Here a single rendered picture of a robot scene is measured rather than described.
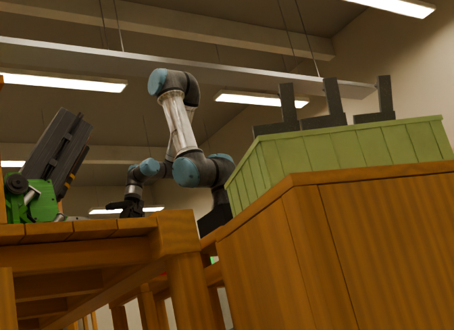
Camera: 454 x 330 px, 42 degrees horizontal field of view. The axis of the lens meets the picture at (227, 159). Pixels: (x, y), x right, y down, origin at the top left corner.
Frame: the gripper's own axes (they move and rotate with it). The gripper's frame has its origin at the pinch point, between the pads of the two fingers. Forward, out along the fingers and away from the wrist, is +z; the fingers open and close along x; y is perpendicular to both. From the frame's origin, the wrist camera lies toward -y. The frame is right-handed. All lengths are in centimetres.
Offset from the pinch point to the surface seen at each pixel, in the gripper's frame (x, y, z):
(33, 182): 12.1, -38.1, -15.6
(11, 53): 207, -10, -231
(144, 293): -3.4, 12.1, 21.4
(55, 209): 7.4, -28.5, -5.3
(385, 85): -121, 17, -22
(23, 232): -48, -60, 34
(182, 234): -58, -12, 21
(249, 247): -87, -10, 33
